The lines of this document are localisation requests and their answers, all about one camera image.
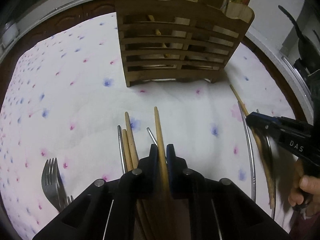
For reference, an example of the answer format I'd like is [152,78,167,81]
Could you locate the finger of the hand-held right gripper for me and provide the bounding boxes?
[250,112,283,125]
[246,120,283,140]

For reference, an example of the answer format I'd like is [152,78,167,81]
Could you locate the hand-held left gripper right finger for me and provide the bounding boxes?
[166,144,292,240]

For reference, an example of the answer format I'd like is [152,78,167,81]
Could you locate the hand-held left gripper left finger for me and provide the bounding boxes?
[32,144,160,240]

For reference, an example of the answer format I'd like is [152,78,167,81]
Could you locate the wooden and metal chopsticks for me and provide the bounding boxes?
[229,84,277,209]

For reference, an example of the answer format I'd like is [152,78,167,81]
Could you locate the wooden slatted utensil holder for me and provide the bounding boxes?
[115,0,255,87]

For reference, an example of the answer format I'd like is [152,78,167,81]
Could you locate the person's right hand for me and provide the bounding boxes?
[288,160,320,207]

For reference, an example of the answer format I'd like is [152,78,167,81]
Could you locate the floral white tablecloth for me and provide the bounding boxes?
[0,12,300,240]

